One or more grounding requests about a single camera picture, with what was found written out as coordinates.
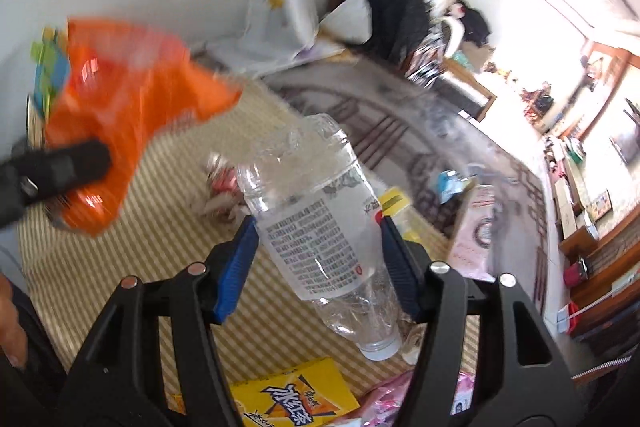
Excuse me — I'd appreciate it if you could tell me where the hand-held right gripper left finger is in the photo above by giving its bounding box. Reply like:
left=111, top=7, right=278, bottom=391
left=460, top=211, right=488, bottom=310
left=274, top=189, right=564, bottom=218
left=55, top=216, right=260, bottom=427

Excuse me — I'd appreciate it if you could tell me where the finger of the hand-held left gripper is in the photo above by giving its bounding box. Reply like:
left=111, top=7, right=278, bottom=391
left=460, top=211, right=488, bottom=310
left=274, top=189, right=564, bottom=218
left=0, top=139, right=112, bottom=225

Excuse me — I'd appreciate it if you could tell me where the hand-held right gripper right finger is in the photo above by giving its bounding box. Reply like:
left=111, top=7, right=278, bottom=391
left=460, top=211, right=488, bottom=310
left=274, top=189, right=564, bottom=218
left=378, top=217, right=586, bottom=427

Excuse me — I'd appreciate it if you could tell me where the red white wrapper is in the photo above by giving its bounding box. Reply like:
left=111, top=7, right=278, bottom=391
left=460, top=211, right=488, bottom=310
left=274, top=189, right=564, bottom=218
left=190, top=151, right=253, bottom=224

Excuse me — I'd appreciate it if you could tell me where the clear plastic bottle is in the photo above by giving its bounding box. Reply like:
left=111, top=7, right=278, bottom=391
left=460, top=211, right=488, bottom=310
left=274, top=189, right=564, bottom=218
left=236, top=113, right=403, bottom=362

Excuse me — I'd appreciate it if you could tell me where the orange plastic bag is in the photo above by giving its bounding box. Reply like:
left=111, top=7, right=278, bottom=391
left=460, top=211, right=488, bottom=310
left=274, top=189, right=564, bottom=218
left=42, top=17, right=243, bottom=237

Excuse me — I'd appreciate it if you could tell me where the person's left hand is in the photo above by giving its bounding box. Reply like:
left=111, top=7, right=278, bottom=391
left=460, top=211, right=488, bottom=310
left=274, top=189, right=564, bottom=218
left=0, top=276, right=29, bottom=369

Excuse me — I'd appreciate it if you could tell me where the yellow label box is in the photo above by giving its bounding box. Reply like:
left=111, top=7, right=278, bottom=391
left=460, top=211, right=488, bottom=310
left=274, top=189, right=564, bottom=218
left=376, top=186, right=413, bottom=244

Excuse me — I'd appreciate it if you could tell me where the pink cardboard box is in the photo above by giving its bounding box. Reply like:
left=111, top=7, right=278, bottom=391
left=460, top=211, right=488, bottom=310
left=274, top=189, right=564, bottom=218
left=446, top=184, right=507, bottom=284

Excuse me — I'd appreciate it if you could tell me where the beige checked mat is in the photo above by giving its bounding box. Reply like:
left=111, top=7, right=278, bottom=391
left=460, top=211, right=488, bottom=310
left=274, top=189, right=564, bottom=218
left=15, top=77, right=482, bottom=427

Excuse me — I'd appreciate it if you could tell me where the small blue packet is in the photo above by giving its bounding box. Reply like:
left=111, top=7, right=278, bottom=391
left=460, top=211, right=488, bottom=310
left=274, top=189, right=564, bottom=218
left=436, top=169, right=468, bottom=205

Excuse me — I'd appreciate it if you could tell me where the green blue packet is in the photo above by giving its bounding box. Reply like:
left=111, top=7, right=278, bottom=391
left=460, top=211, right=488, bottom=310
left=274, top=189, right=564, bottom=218
left=27, top=26, right=72, bottom=115

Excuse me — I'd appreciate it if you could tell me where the pink plastic bag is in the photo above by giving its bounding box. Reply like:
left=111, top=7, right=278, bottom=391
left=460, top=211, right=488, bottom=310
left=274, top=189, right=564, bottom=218
left=345, top=369, right=476, bottom=427

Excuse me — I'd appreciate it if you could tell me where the yellow snack packet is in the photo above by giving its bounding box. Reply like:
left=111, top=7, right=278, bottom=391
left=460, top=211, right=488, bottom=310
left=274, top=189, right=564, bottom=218
left=172, top=357, right=362, bottom=427

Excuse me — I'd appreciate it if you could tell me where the white pillow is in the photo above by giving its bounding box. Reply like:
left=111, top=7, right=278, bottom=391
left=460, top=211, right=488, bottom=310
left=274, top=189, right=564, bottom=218
left=320, top=0, right=376, bottom=48

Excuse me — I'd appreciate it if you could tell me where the small black clothing heap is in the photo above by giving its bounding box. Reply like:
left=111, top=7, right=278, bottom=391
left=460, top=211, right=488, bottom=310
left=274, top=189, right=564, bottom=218
left=452, top=0, right=493, bottom=48

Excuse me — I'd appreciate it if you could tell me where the black clothing pile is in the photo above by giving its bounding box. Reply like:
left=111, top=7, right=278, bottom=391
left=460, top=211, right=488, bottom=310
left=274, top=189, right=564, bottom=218
left=359, top=0, right=433, bottom=60

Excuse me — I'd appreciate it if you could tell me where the television screen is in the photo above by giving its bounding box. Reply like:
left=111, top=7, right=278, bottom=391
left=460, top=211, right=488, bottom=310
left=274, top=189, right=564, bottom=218
left=609, top=97, right=640, bottom=165

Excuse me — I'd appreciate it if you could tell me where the wooden wall cabinet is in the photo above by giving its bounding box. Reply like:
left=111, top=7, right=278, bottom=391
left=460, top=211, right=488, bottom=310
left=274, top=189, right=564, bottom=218
left=542, top=39, right=640, bottom=348

